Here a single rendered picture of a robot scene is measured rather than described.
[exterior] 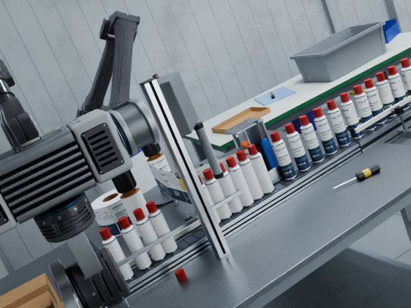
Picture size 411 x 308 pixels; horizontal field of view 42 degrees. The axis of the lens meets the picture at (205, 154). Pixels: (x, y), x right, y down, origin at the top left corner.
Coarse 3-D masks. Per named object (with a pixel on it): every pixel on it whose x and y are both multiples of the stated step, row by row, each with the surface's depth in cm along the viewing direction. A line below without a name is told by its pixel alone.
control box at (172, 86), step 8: (176, 72) 186; (160, 80) 182; (168, 80) 174; (176, 80) 182; (160, 88) 174; (168, 88) 174; (176, 88) 178; (184, 88) 189; (168, 96) 175; (176, 96) 175; (184, 96) 185; (168, 104) 176; (176, 104) 176; (184, 104) 181; (192, 104) 192; (176, 112) 177; (184, 112) 178; (192, 112) 188; (176, 120) 178; (184, 120) 177; (192, 120) 184; (184, 128) 178; (192, 128) 181
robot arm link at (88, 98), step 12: (108, 24) 170; (108, 36) 174; (108, 48) 175; (108, 60) 178; (108, 72) 182; (96, 84) 185; (108, 84) 186; (96, 96) 188; (84, 108) 192; (96, 108) 192
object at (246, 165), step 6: (240, 150) 209; (240, 156) 207; (240, 162) 208; (246, 162) 207; (246, 168) 208; (252, 168) 209; (246, 174) 208; (252, 174) 209; (246, 180) 210; (252, 180) 209; (252, 186) 210; (258, 186) 210; (252, 192) 211; (258, 192) 211; (258, 198) 211
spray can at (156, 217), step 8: (152, 200) 195; (152, 208) 193; (152, 216) 193; (160, 216) 194; (152, 224) 195; (160, 224) 194; (160, 232) 195; (168, 240) 196; (168, 248) 197; (176, 248) 198
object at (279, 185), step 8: (352, 144) 227; (328, 160) 222; (312, 168) 220; (280, 184) 218; (288, 184) 214; (272, 192) 213; (256, 200) 212; (248, 208) 208; (232, 216) 206; (200, 232) 204; (184, 240) 204; (192, 240) 201; (184, 248) 197; (168, 256) 196; (152, 264) 196; (136, 272) 194; (144, 272) 192; (128, 280) 190
